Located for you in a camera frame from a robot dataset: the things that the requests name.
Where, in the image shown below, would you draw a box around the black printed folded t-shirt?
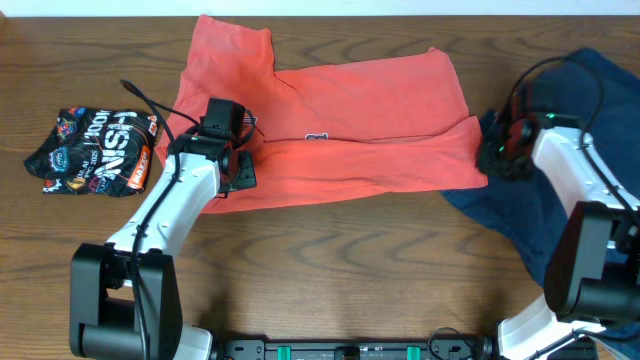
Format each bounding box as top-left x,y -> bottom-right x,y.
24,107 -> 158,197

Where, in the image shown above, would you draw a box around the navy blue garment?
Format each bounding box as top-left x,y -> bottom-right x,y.
439,46 -> 640,341

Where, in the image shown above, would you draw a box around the orange printed t-shirt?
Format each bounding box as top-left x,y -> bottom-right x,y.
168,15 -> 488,214

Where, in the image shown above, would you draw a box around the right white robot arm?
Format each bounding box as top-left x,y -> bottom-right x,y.
479,112 -> 639,359

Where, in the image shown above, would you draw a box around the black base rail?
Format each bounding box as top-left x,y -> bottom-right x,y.
209,334 -> 499,360

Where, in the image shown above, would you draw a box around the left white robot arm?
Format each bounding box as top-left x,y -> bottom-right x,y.
69,136 -> 257,359

